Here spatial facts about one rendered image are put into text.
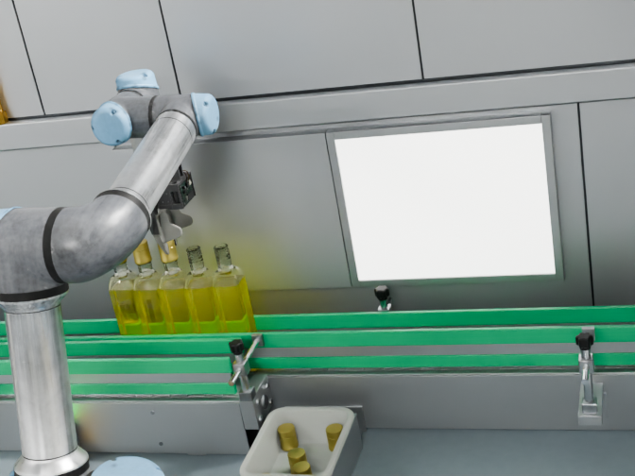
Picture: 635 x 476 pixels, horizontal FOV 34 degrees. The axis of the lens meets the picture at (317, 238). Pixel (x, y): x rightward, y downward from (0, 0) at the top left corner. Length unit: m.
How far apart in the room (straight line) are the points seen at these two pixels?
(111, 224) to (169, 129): 0.28
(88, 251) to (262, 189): 0.66
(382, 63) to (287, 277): 0.50
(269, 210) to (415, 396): 0.48
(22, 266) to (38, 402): 0.22
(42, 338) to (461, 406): 0.84
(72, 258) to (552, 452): 0.96
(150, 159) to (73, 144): 0.59
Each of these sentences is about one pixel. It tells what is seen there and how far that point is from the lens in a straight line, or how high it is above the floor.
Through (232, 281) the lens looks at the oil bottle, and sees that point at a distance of 2.09.
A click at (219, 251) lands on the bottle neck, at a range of 2.09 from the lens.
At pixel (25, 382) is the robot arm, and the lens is 1.68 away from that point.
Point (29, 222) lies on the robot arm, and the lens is 1.61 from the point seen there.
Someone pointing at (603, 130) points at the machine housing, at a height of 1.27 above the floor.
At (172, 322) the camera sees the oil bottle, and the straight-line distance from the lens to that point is 2.19.
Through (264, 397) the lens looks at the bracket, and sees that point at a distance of 2.10.
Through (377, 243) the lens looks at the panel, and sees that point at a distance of 2.14.
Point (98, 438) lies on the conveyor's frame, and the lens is 2.26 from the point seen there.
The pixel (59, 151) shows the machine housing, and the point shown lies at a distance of 2.35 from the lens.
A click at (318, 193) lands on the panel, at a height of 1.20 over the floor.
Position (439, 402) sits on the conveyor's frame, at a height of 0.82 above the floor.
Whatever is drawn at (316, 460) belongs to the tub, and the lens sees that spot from 2.05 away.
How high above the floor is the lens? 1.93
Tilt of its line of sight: 23 degrees down
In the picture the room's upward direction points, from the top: 10 degrees counter-clockwise
